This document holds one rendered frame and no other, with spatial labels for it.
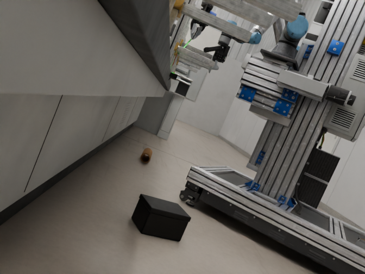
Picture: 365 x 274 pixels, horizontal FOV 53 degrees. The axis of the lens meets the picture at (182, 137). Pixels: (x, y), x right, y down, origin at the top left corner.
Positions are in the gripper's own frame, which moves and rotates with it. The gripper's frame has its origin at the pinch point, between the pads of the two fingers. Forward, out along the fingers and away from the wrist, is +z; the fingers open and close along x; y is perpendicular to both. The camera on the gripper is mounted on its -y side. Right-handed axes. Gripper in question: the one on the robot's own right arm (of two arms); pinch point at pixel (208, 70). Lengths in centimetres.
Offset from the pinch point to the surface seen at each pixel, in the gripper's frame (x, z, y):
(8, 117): -168, 42, -48
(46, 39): -220, 25, -27
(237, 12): -152, -1, -10
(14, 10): -226, 24, -27
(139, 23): -207, 19, -23
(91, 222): -109, 82, -28
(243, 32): -127, -3, -3
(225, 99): 898, -28, 145
